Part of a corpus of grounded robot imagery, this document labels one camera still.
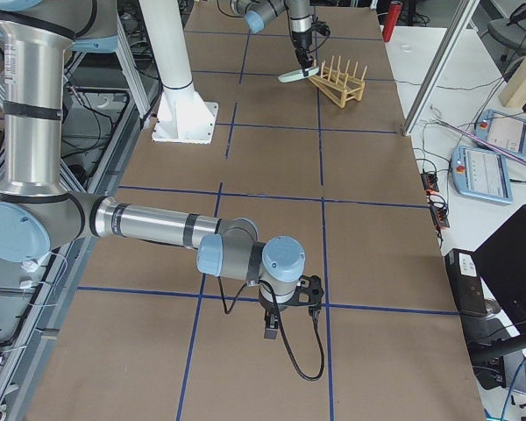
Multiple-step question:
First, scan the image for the light green round plate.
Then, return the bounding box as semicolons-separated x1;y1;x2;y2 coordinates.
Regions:
278;66;319;83

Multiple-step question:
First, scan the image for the wooden dish rack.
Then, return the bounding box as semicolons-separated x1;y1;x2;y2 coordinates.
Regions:
309;55;367;109

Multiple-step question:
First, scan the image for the black power strip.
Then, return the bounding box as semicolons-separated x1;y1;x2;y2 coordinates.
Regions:
421;171;450;231

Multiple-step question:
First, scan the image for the black computer box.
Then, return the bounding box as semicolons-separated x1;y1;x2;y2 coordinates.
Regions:
444;248;501;318

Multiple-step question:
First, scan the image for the near teach pendant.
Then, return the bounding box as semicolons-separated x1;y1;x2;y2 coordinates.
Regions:
451;145;513;204

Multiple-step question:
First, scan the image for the teach pendant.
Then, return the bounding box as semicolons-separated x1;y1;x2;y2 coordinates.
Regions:
451;145;513;204
474;109;526;158

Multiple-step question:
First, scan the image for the far teach pendant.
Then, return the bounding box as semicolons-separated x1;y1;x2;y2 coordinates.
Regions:
474;109;526;158

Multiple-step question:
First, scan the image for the grey office chair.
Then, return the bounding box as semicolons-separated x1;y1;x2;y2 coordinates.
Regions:
487;2;526;62

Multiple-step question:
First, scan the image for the black laptop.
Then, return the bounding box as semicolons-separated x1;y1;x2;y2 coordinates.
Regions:
473;204;526;334

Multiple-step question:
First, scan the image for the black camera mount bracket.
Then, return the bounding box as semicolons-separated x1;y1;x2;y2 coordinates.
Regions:
285;275;324;317

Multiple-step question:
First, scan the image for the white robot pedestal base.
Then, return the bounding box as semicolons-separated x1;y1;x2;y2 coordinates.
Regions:
139;0;218;145

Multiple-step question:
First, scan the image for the aluminium frame post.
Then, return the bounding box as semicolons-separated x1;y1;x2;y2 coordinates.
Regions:
402;0;480;136

